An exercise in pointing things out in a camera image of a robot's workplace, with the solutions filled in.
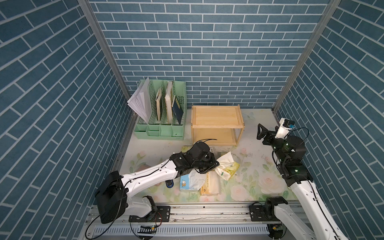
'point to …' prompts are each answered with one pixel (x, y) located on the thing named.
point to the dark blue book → (177, 110)
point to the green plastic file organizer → (161, 129)
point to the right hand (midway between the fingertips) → (269, 126)
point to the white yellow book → (169, 103)
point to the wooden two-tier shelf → (217, 125)
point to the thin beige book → (158, 98)
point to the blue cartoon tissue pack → (192, 181)
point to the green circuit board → (148, 229)
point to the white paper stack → (140, 101)
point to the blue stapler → (169, 183)
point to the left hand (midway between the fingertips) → (225, 166)
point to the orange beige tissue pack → (212, 185)
